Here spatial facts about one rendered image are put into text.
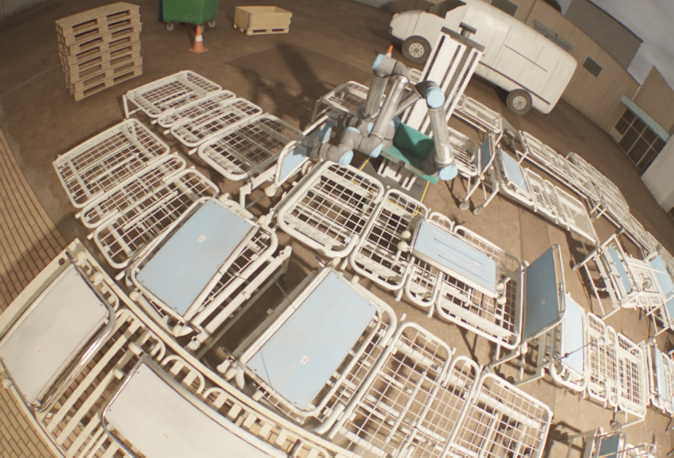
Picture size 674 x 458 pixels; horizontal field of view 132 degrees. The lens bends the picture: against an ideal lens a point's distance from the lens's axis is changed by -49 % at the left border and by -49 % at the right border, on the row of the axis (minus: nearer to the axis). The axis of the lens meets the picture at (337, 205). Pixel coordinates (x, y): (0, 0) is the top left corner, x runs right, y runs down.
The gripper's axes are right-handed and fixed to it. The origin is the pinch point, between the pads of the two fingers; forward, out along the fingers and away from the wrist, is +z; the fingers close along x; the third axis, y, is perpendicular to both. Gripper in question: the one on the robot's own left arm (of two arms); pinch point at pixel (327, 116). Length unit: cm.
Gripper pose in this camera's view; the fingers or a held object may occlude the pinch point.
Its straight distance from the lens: 204.0
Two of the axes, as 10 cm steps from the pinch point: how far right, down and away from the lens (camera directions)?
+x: -1.0, 7.3, 6.7
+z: -9.0, -3.5, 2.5
